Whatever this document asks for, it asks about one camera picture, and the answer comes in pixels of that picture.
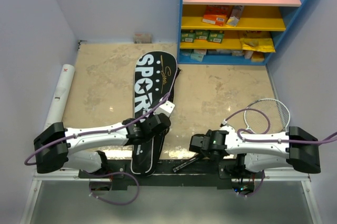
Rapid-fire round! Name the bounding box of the white shuttlecock tube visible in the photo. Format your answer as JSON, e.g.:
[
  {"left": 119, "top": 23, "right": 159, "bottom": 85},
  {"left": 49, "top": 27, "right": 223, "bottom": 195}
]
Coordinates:
[{"left": 43, "top": 64, "right": 75, "bottom": 130}]

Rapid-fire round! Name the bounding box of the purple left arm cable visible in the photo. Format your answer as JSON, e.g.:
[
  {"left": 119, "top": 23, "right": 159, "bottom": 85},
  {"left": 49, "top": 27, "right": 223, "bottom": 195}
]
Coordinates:
[{"left": 24, "top": 92, "right": 172, "bottom": 166}]

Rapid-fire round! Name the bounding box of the green box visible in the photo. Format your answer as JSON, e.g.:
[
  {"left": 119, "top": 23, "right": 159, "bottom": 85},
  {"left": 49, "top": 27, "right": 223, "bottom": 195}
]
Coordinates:
[
  {"left": 195, "top": 30, "right": 210, "bottom": 41},
  {"left": 208, "top": 30, "right": 224, "bottom": 43},
  {"left": 180, "top": 30, "right": 196, "bottom": 43}
]

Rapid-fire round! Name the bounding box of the orange snack box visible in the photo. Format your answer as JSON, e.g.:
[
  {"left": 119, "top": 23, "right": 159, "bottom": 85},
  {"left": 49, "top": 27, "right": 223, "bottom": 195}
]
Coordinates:
[{"left": 202, "top": 5, "right": 232, "bottom": 26}]

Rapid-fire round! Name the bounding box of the black racket cover bag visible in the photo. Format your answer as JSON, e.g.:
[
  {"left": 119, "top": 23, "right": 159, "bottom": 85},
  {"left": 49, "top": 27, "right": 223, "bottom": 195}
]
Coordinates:
[{"left": 131, "top": 51, "right": 179, "bottom": 176}]

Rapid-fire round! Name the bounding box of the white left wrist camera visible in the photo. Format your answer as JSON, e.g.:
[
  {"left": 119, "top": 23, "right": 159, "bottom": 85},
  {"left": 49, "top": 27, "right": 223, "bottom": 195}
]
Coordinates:
[{"left": 154, "top": 101, "right": 175, "bottom": 117}]

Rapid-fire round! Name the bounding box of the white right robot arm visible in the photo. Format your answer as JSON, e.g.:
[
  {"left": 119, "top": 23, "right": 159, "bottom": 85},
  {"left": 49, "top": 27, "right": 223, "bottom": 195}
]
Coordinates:
[{"left": 189, "top": 125, "right": 321, "bottom": 178}]

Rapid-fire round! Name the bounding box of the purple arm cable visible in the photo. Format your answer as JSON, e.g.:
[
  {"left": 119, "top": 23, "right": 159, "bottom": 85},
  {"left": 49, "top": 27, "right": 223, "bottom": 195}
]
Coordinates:
[
  {"left": 220, "top": 108, "right": 337, "bottom": 198},
  {"left": 24, "top": 92, "right": 172, "bottom": 166}
]

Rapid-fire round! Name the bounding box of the green box left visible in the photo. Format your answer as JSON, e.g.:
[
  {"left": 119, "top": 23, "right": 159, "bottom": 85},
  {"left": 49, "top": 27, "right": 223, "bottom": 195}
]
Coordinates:
[{"left": 180, "top": 30, "right": 196, "bottom": 43}]

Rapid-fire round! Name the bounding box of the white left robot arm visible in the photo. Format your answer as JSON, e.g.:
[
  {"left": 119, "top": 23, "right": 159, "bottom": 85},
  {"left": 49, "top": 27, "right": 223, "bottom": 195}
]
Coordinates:
[{"left": 34, "top": 113, "right": 171, "bottom": 174}]

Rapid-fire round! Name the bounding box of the blue shelf unit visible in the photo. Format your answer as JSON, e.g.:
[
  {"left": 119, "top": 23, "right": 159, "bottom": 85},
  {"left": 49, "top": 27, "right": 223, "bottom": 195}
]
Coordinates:
[{"left": 177, "top": 0, "right": 307, "bottom": 65}]

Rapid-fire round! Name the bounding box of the green box middle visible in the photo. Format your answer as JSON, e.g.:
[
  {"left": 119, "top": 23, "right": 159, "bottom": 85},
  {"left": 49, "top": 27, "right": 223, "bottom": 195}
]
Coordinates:
[{"left": 195, "top": 30, "right": 210, "bottom": 41}]

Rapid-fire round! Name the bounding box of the silver snack pouch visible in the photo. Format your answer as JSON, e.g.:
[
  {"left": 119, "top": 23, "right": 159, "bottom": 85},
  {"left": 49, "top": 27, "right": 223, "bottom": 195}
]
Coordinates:
[{"left": 226, "top": 5, "right": 244, "bottom": 27}]

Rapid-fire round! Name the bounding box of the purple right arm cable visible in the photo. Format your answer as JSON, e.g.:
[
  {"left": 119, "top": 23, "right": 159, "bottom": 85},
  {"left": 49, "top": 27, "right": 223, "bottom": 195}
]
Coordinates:
[{"left": 220, "top": 108, "right": 337, "bottom": 198}]

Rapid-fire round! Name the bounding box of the small pink box behind table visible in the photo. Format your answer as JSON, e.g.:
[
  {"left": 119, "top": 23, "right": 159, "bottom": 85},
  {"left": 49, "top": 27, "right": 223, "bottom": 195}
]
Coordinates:
[{"left": 133, "top": 33, "right": 152, "bottom": 44}]

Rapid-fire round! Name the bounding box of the yellow snack bag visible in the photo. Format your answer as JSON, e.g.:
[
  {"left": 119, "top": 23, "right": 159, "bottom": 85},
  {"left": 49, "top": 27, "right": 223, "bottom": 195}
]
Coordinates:
[{"left": 238, "top": 31, "right": 275, "bottom": 53}]

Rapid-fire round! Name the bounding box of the green box right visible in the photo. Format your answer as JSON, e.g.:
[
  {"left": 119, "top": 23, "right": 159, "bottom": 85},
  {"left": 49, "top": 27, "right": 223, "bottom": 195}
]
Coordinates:
[{"left": 208, "top": 30, "right": 224, "bottom": 43}]

